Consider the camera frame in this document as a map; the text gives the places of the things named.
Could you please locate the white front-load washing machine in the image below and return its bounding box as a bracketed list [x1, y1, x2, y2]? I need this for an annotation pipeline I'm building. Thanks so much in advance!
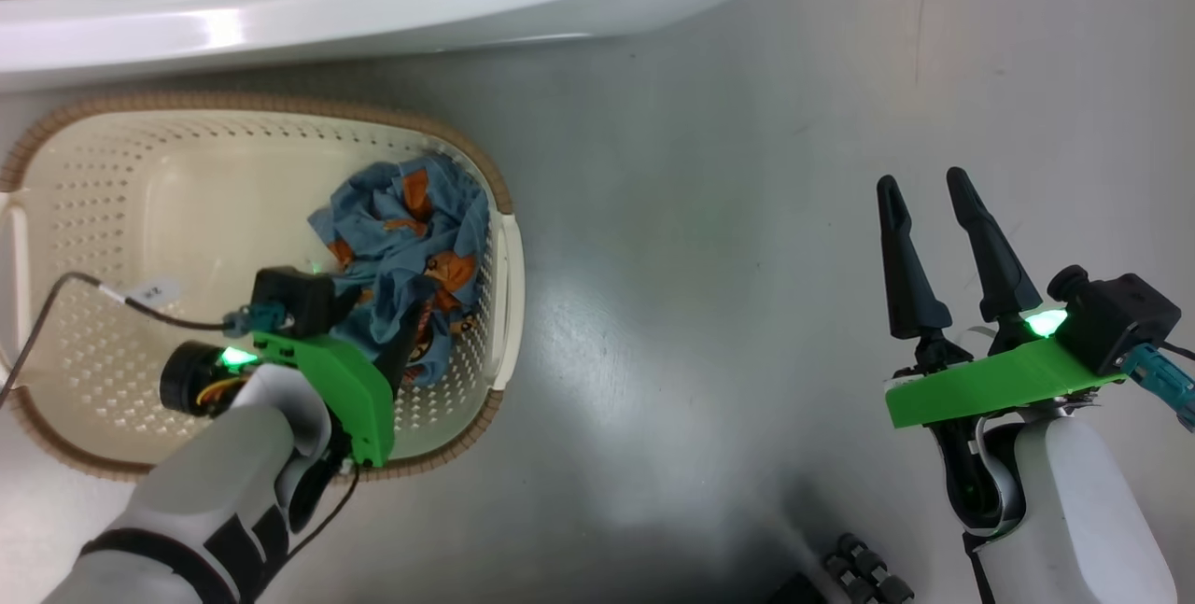
[0, 0, 879, 93]

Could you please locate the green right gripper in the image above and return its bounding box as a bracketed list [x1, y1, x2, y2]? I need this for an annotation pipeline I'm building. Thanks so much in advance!
[876, 166, 1127, 430]

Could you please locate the cream perforated laundry basket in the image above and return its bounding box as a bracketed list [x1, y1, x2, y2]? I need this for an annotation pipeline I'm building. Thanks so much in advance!
[0, 92, 526, 482]

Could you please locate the black cable with teal plug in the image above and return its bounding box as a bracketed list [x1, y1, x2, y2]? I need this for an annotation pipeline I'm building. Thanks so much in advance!
[1120, 341, 1195, 433]
[0, 272, 292, 411]

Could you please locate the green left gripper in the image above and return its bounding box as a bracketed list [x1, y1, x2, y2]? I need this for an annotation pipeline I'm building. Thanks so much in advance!
[159, 301, 424, 468]

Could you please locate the blue garment with orange print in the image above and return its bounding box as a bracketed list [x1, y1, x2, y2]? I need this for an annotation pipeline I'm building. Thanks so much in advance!
[308, 156, 492, 390]

